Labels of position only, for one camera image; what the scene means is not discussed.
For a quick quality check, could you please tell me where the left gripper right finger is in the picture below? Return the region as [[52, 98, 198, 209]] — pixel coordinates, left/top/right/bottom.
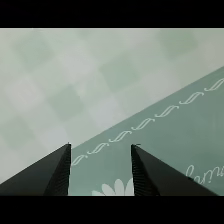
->
[[130, 143, 218, 197]]

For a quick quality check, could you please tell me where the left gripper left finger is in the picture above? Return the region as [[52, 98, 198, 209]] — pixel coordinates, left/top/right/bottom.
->
[[0, 142, 72, 197]]

